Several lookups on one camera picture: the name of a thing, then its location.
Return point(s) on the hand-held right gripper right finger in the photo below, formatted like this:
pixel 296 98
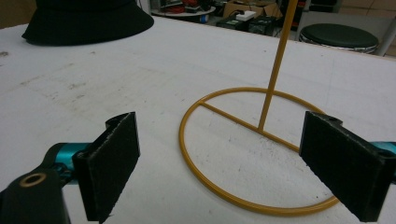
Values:
pixel 345 168

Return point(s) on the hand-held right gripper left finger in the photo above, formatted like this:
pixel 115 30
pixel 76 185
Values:
pixel 107 174

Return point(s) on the yellow metal hat stand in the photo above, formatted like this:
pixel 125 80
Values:
pixel 271 93

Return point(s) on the black bucket hat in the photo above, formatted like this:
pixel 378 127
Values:
pixel 87 21

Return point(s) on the round black stool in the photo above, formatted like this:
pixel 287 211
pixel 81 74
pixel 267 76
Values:
pixel 339 36

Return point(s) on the black equipment case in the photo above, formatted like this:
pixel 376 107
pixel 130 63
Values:
pixel 243 24

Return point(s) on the round white table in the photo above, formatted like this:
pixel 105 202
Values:
pixel 186 13

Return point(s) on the white power adapter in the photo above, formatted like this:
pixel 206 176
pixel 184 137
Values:
pixel 246 15

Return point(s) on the cardboard box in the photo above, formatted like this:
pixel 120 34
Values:
pixel 246 7

